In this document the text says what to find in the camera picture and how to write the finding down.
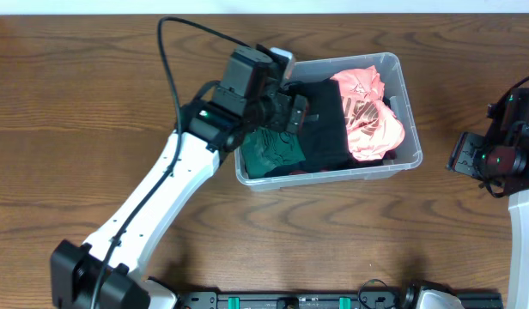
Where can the black taped garment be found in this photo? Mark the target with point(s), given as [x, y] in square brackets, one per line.
[323, 136]

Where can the pink printed t-shirt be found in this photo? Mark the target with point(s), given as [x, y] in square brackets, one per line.
[358, 86]

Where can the clear plastic storage bin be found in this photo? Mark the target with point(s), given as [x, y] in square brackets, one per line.
[409, 153]

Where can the red plaid flannel shirt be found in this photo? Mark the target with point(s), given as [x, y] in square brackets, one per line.
[349, 164]

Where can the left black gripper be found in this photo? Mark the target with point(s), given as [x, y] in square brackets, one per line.
[296, 113]

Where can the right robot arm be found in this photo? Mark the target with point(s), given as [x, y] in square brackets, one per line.
[499, 161]

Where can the black mounting rail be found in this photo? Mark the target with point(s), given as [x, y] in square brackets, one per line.
[372, 294]

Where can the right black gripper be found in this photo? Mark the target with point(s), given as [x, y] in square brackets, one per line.
[467, 154]

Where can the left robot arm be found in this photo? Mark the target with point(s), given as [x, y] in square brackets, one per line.
[107, 270]

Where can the green garment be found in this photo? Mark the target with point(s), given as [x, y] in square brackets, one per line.
[264, 150]

